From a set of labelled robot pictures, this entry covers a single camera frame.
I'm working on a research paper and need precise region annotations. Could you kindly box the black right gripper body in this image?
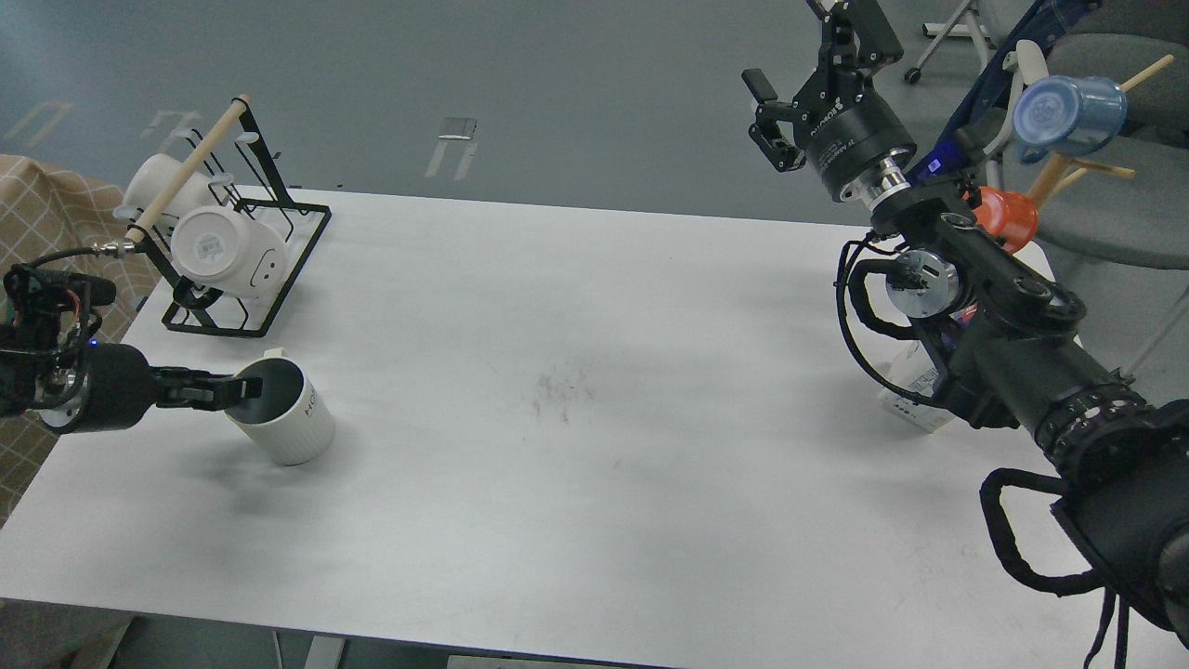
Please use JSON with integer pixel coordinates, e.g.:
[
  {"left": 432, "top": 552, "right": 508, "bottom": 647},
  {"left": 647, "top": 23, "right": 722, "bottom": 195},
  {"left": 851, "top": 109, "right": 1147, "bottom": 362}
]
[{"left": 800, "top": 91, "right": 917, "bottom": 203}]

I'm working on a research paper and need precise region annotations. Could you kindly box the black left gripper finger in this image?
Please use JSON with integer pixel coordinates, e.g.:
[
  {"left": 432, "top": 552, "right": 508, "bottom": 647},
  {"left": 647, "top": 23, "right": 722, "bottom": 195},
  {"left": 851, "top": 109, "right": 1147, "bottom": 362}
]
[
  {"left": 155, "top": 377, "right": 264, "bottom": 412},
  {"left": 152, "top": 367, "right": 243, "bottom": 397}
]

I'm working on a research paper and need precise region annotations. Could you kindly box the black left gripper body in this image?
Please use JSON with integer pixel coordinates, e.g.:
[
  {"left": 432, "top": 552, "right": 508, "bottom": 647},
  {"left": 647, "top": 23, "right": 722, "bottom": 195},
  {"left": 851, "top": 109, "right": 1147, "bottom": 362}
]
[{"left": 39, "top": 343, "right": 161, "bottom": 435}]

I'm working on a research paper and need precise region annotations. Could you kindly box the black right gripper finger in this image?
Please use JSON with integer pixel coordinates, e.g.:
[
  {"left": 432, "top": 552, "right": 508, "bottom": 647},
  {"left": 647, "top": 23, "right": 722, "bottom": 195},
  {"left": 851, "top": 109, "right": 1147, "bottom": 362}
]
[
  {"left": 806, "top": 1, "right": 905, "bottom": 102},
  {"left": 740, "top": 69, "right": 818, "bottom": 171}
]

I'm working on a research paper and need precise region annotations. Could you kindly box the white ribbed mug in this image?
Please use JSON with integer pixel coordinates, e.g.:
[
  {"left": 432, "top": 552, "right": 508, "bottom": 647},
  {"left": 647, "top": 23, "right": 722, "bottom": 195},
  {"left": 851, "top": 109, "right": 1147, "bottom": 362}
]
[{"left": 224, "top": 348, "right": 335, "bottom": 466}]

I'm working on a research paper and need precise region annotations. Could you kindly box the blue white milk carton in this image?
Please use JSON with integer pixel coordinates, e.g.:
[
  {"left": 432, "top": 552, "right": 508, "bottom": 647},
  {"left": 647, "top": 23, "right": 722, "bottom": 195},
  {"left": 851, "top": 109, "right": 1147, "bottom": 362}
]
[{"left": 877, "top": 340, "right": 958, "bottom": 434}]

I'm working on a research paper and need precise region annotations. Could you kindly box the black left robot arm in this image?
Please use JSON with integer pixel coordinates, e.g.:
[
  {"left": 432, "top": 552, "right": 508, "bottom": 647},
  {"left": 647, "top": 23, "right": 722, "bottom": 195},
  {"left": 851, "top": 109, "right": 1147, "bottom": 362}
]
[{"left": 4, "top": 263, "right": 265, "bottom": 435}]

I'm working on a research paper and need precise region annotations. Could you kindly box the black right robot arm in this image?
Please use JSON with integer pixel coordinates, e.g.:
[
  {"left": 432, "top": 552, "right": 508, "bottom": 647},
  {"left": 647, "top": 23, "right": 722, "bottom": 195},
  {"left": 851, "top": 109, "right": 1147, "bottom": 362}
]
[{"left": 742, "top": 1, "right": 1185, "bottom": 668}]

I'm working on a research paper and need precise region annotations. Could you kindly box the white cup on rack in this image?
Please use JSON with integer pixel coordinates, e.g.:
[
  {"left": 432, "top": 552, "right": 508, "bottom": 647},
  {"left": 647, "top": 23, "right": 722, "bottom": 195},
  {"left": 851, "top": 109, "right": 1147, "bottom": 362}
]
[
  {"left": 113, "top": 153, "right": 229, "bottom": 236},
  {"left": 170, "top": 206, "right": 288, "bottom": 299}
]

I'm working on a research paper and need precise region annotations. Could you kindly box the white rear cup on rack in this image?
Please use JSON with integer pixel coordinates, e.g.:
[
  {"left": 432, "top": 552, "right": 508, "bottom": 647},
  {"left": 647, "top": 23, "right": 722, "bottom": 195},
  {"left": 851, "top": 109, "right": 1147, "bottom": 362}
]
[{"left": 113, "top": 153, "right": 229, "bottom": 236}]

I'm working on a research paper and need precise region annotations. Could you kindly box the orange plastic mug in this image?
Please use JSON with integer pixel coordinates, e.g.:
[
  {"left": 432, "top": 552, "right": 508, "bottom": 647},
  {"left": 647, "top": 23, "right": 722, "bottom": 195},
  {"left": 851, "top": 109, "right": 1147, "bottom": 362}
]
[{"left": 973, "top": 187, "right": 1039, "bottom": 255}]

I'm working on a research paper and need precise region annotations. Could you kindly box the beige checkered cloth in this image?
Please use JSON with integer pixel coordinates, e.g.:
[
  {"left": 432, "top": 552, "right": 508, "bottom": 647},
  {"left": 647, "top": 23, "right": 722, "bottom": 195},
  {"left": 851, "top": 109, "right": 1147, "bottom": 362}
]
[{"left": 1, "top": 154, "right": 161, "bottom": 520}]

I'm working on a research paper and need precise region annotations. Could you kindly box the blue plastic mug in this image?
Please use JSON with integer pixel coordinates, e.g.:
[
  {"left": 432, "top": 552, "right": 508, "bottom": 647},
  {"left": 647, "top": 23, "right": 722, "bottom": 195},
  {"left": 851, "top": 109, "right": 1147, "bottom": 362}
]
[{"left": 1013, "top": 75, "right": 1130, "bottom": 164}]

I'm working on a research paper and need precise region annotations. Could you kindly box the wooden mug tree stand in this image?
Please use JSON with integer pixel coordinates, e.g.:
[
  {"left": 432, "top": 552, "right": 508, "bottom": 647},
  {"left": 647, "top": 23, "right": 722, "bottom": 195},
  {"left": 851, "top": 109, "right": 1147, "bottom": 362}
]
[{"left": 1013, "top": 53, "right": 1175, "bottom": 209}]

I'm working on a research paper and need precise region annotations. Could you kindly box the grey office chair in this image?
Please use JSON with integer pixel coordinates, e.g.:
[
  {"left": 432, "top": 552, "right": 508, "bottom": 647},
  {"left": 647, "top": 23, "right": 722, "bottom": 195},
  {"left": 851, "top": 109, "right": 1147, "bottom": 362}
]
[{"left": 906, "top": 0, "right": 1189, "bottom": 270}]

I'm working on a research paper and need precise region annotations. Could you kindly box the black wire cup rack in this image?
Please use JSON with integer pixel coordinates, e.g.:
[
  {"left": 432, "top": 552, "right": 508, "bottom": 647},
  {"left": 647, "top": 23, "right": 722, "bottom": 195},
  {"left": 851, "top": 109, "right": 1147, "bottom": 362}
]
[{"left": 114, "top": 95, "right": 332, "bottom": 337}]

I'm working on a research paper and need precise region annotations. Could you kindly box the blue folding frame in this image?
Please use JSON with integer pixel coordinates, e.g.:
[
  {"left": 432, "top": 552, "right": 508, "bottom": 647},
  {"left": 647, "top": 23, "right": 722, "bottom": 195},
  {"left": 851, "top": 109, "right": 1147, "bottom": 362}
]
[{"left": 907, "top": 1, "right": 1102, "bottom": 185}]

